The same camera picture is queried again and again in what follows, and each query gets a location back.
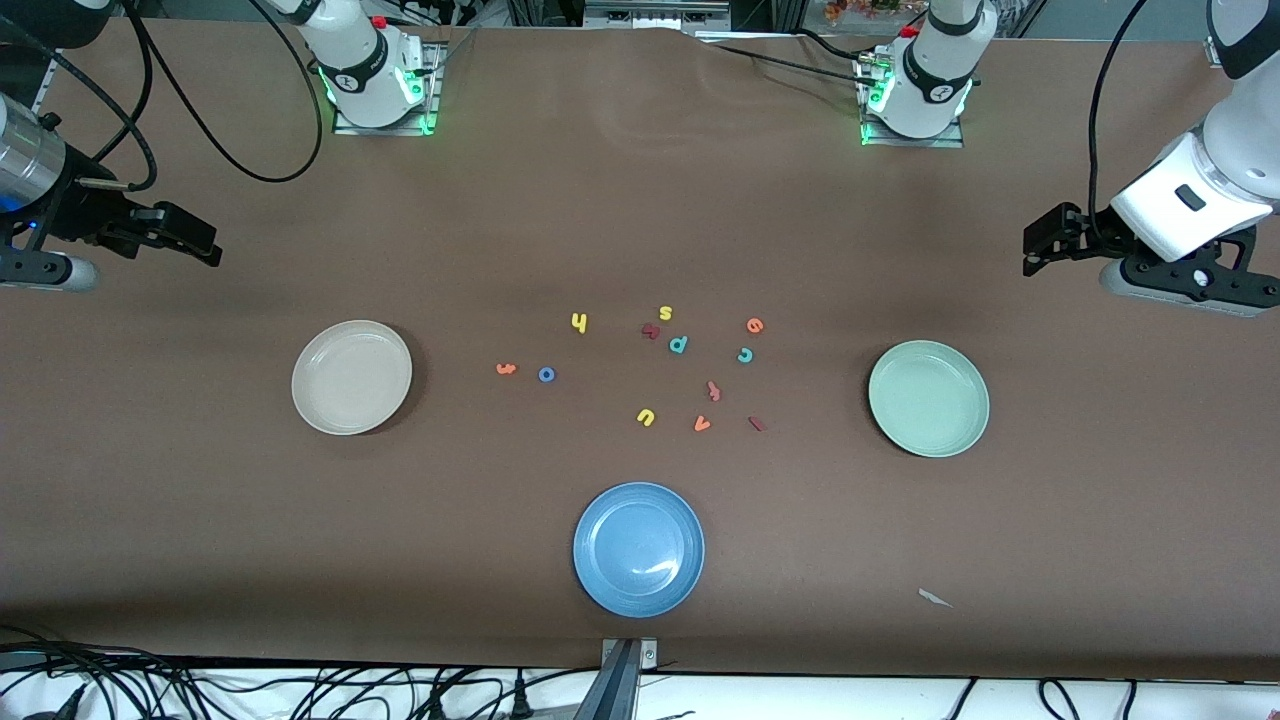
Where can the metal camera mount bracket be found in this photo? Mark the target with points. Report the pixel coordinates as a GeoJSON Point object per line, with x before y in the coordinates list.
{"type": "Point", "coordinates": [622, 680]}

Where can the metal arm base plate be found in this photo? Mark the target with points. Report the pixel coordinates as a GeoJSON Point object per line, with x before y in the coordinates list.
{"type": "Point", "coordinates": [940, 142]}
{"type": "Point", "coordinates": [436, 110]}

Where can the grey metal equipment box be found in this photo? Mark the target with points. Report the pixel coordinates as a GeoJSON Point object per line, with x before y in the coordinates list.
{"type": "Point", "coordinates": [655, 12]}

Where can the aluminium frame rail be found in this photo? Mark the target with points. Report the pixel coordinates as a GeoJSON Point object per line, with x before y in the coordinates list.
{"type": "Point", "coordinates": [1217, 52]}
{"type": "Point", "coordinates": [45, 85]}

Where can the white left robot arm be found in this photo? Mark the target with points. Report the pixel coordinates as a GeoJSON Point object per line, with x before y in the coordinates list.
{"type": "Point", "coordinates": [935, 70]}

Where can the black power plug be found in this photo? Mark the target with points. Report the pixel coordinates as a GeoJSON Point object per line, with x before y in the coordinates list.
{"type": "Point", "coordinates": [435, 707]}
{"type": "Point", "coordinates": [520, 700]}

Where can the small white paper scrap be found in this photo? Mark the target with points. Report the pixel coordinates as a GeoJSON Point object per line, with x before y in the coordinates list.
{"type": "Point", "coordinates": [935, 598]}

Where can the orange artificial flowers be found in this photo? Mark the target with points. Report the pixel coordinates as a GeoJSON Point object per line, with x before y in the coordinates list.
{"type": "Point", "coordinates": [870, 8]}

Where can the blue plate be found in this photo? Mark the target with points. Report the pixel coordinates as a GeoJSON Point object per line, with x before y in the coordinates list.
{"type": "Point", "coordinates": [638, 548]}

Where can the beige brown plate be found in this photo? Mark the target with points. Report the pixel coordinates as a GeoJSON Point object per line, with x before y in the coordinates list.
{"type": "Point", "coordinates": [350, 378]}

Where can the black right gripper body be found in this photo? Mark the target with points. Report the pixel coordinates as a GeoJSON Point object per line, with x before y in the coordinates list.
{"type": "Point", "coordinates": [80, 212]}

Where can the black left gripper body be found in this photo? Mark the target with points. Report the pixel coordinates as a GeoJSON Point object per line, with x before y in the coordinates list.
{"type": "Point", "coordinates": [1089, 229]}

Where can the green plate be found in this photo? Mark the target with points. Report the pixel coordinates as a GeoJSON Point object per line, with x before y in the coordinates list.
{"type": "Point", "coordinates": [928, 398]}

